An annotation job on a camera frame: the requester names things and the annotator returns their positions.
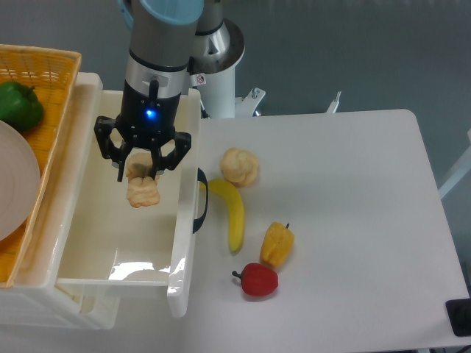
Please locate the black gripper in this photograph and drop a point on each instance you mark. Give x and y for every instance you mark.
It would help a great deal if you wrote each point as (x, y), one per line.
(145, 121)

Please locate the square tan bread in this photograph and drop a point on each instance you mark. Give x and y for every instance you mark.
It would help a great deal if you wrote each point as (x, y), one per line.
(142, 188)

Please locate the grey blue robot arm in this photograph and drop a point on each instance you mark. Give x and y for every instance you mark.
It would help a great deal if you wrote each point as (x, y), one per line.
(163, 36)

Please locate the upper white drawer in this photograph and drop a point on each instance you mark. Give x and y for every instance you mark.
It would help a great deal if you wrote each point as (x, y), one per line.
(118, 251)

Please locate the round tan bread roll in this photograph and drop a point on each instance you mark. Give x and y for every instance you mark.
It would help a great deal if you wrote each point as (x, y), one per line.
(239, 166)

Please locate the white drawer cabinet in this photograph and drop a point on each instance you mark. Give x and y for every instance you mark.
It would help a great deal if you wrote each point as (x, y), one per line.
(35, 299)

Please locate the yellow banana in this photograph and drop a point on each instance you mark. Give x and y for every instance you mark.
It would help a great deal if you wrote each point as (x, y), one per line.
(235, 209)

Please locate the orange plastic basket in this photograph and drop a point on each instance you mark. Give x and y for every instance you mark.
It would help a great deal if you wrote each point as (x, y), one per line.
(53, 73)

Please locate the beige round plate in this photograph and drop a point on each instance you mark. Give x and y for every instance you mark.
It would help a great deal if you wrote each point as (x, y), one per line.
(20, 179)

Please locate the green bell pepper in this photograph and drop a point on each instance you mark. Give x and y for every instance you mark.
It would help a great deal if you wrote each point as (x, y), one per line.
(20, 107)

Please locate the yellow bell pepper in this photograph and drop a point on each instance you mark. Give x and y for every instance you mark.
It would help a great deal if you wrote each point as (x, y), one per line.
(277, 244)

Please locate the red bell pepper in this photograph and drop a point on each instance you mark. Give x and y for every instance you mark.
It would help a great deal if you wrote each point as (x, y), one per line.
(257, 280)

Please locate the black device at edge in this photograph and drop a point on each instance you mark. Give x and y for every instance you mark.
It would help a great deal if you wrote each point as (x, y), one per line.
(459, 311)

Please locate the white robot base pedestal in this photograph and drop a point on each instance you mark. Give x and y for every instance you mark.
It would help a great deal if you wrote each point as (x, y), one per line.
(213, 65)

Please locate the white table frame bracket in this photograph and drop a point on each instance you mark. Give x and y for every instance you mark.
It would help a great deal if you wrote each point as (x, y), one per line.
(456, 172)

